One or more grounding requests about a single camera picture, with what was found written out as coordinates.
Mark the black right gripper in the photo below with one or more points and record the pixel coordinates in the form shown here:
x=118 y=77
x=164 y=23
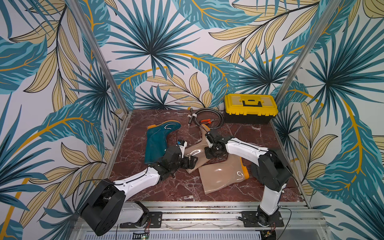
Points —
x=211 y=137

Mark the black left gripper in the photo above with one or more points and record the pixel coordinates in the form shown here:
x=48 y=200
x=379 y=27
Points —
x=192 y=163

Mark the beige boot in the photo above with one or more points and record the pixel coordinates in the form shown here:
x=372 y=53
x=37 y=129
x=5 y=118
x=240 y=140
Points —
x=198 y=150
x=217 y=176

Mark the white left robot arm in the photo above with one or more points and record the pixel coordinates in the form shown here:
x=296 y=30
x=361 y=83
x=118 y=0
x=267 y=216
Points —
x=103 y=208

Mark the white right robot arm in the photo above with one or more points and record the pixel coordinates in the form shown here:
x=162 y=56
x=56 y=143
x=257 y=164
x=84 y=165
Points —
x=267 y=168

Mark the teal rubber boot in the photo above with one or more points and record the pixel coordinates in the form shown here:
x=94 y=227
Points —
x=157 y=140

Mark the yellow black toolbox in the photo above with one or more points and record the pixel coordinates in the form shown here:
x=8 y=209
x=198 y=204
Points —
x=249 y=109

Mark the red handled pliers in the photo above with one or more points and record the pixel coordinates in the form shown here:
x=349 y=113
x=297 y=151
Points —
x=207 y=121

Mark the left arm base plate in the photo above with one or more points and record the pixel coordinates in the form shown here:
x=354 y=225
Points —
x=153 y=220

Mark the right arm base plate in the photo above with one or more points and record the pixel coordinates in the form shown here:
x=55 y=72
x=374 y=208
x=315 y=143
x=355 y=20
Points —
x=260 y=219

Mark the aluminium front rail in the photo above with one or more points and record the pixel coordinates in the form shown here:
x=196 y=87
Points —
x=225 y=220

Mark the right aluminium frame post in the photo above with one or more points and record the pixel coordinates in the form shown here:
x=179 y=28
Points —
x=323 y=21

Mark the aluminium frame post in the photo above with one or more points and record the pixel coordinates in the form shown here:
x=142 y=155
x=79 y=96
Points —
x=323 y=21
x=89 y=35

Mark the left aluminium frame post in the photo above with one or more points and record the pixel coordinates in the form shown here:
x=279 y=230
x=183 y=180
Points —
x=89 y=35

